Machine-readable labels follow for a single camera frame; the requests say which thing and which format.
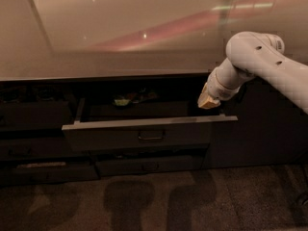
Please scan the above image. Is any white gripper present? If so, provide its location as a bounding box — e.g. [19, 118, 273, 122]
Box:
[197, 68, 241, 110]

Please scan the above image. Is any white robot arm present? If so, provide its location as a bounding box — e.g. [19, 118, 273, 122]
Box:
[197, 32, 308, 114]

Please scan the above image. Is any grey cabinet door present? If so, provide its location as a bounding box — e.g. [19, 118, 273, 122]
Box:
[204, 79, 308, 168]

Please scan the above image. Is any green snack bag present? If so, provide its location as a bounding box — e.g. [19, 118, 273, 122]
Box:
[112, 89, 160, 108]

